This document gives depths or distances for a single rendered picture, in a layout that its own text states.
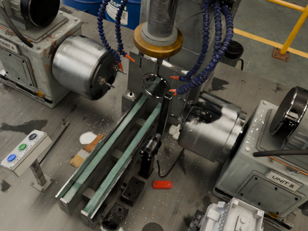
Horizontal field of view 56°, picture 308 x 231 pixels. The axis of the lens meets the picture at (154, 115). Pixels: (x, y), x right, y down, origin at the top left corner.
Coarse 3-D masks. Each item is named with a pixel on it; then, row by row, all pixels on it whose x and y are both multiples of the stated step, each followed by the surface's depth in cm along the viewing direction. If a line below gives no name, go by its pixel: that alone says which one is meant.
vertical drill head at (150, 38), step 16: (160, 0) 88; (176, 0) 90; (160, 16) 92; (144, 32) 100; (160, 32) 97; (176, 32) 102; (144, 48) 99; (160, 48) 99; (176, 48) 100; (160, 64) 105
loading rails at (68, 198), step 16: (144, 96) 140; (128, 112) 133; (144, 112) 147; (112, 128) 126; (128, 128) 133; (144, 128) 129; (112, 144) 122; (96, 160) 116; (128, 160) 117; (80, 176) 112; (96, 176) 122; (112, 176) 113; (64, 192) 106; (80, 192) 112; (96, 192) 108; (112, 192) 112; (64, 208) 110; (96, 208) 103; (96, 224) 112
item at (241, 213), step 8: (232, 200) 88; (240, 200) 89; (232, 208) 90; (240, 208) 90; (248, 208) 89; (256, 208) 88; (224, 216) 90; (232, 216) 88; (240, 216) 88; (248, 216) 89; (256, 216) 88; (224, 224) 85; (232, 224) 87; (240, 224) 86; (248, 224) 88; (256, 224) 88
